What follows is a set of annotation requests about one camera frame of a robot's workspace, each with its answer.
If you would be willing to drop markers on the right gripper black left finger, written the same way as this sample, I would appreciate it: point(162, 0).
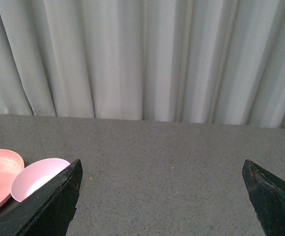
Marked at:
point(49, 210)

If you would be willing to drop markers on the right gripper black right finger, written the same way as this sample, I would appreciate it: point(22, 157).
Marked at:
point(267, 195)

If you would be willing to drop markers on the light pink bowl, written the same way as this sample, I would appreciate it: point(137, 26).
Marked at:
point(34, 176)

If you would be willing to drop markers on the white pleated curtain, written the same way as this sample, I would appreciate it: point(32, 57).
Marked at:
point(200, 61)

